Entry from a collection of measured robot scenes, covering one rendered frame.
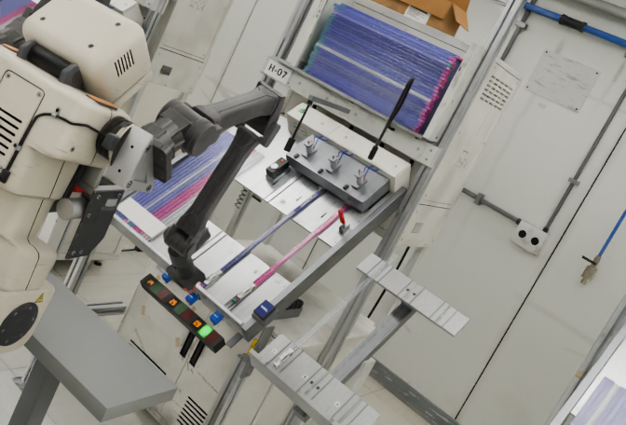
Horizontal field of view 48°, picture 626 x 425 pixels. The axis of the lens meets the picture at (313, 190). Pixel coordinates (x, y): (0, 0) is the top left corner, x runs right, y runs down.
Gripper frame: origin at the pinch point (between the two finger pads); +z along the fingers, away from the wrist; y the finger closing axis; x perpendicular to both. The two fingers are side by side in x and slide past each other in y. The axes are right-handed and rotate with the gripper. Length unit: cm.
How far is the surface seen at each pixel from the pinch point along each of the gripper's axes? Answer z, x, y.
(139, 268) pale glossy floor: 133, -33, 123
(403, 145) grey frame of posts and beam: -10, -79, -14
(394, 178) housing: -6, -69, -19
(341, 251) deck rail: 2.2, -40.7, -21.7
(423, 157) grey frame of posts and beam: -10, -79, -22
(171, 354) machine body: 52, 5, 20
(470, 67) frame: -33, -100, -23
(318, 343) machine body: 40, -28, -22
